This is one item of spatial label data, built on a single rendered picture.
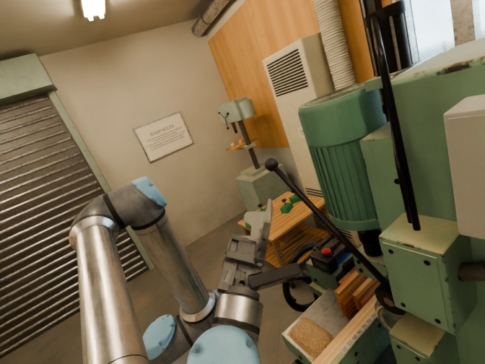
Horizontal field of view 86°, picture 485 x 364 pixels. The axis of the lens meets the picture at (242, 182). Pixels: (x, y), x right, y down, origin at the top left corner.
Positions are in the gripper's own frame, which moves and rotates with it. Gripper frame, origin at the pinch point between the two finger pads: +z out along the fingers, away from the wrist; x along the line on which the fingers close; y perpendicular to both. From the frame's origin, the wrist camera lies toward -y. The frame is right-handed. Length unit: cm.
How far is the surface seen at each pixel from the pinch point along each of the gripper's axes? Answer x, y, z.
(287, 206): 138, -32, 90
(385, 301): -4.1, -25.5, -15.0
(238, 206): 288, 13, 166
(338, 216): -1.9, -17.1, 3.1
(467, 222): -30.5, -20.5, -11.8
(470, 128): -39.6, -14.8, -7.0
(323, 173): -9.7, -10.4, 8.6
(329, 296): 30.5, -28.0, -6.7
